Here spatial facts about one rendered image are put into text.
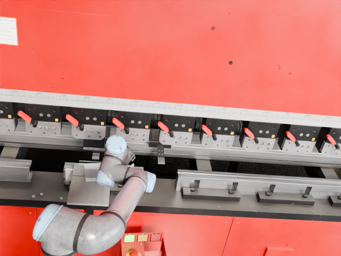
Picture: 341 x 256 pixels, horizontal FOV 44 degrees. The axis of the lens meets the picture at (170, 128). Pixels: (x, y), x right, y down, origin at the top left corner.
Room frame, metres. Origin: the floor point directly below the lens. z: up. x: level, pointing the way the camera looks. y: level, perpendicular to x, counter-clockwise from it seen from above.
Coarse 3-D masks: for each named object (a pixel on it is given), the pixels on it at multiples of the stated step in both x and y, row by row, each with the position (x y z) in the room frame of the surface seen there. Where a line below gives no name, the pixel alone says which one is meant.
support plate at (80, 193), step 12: (72, 180) 1.44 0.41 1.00; (84, 180) 1.45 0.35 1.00; (72, 192) 1.37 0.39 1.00; (84, 192) 1.38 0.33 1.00; (96, 192) 1.39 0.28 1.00; (108, 192) 1.40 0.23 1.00; (72, 204) 1.30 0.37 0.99; (84, 204) 1.31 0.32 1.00; (96, 204) 1.32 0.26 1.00; (108, 204) 1.33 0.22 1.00
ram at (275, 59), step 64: (0, 0) 1.49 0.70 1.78; (64, 0) 1.53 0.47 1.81; (128, 0) 1.57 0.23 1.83; (192, 0) 1.60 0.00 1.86; (256, 0) 1.64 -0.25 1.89; (320, 0) 1.68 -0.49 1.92; (0, 64) 1.49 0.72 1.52; (64, 64) 1.53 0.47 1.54; (128, 64) 1.57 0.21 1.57; (192, 64) 1.61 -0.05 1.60; (256, 64) 1.65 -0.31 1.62; (320, 64) 1.69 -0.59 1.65
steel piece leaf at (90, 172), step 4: (84, 168) 1.54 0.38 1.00; (88, 168) 1.54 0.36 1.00; (92, 168) 1.55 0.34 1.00; (96, 168) 1.55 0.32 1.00; (88, 172) 1.51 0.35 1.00; (92, 172) 1.52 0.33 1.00; (96, 172) 1.52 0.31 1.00; (88, 176) 1.48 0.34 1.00; (92, 176) 1.49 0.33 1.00; (88, 180) 1.45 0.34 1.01; (92, 180) 1.46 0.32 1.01
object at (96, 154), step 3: (108, 129) 1.86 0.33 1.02; (108, 132) 1.83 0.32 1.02; (108, 135) 1.80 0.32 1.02; (105, 138) 1.77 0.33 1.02; (105, 141) 1.77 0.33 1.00; (93, 150) 1.68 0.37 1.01; (96, 150) 1.68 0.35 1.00; (99, 150) 1.69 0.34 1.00; (93, 153) 1.65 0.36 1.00; (96, 153) 1.66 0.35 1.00; (99, 153) 1.66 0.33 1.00; (93, 156) 1.63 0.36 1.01; (96, 156) 1.63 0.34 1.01; (93, 159) 1.62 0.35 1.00; (96, 159) 1.62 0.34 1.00
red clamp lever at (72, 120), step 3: (66, 114) 1.51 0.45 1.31; (66, 117) 1.49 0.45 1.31; (69, 117) 1.49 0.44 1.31; (72, 117) 1.51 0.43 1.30; (69, 120) 1.49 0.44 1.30; (72, 120) 1.49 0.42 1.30; (75, 120) 1.50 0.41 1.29; (75, 123) 1.50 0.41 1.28; (78, 123) 1.51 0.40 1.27; (78, 126) 1.50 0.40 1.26; (81, 126) 1.50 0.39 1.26; (81, 129) 1.50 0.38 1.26
